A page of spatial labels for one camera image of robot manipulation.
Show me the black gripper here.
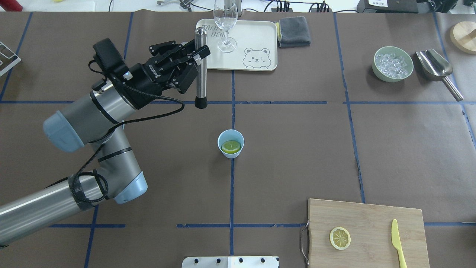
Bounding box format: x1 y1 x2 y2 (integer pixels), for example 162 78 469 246
122 40 210 109

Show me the yellow lemon slice on board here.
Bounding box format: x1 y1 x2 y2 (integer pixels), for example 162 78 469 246
329 227 351 251

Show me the white wire cup rack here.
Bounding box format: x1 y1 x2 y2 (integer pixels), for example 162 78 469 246
0 42 22 76

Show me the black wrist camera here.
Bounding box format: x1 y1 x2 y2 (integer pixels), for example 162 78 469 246
93 38 133 81

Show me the clear wine glass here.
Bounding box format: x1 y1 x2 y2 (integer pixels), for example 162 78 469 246
213 0 238 53

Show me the grey folded cloth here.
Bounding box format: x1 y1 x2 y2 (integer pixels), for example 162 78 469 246
275 16 311 48

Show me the green bowl of ice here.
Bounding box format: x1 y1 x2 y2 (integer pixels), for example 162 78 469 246
372 46 414 83

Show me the wooden mug tree stand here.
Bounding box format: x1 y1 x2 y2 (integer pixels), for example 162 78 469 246
450 21 476 55

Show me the cream bear tray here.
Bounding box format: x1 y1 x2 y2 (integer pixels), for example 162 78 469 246
196 19 278 71

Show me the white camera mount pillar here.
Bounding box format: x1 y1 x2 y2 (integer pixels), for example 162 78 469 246
181 256 280 268

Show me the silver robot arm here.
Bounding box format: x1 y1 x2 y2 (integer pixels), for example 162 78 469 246
1 38 211 248

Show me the bamboo cutting board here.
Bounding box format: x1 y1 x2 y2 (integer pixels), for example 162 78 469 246
306 198 430 268

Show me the light blue cup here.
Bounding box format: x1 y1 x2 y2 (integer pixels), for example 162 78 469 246
217 129 245 159

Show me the red water bottle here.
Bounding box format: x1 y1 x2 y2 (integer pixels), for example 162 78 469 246
0 0 23 12

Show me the black power strip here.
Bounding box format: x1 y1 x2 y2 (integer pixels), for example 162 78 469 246
263 0 332 13

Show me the yellow plastic knife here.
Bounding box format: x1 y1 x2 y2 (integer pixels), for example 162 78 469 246
391 219 407 268

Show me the steel muddler stick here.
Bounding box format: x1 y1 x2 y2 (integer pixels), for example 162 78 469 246
195 27 208 109

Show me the metal ice scoop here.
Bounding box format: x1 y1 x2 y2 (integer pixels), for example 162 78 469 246
415 49 464 102

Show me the yellow lemon slice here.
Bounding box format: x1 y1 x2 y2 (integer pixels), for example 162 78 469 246
221 140 242 154
329 227 351 251

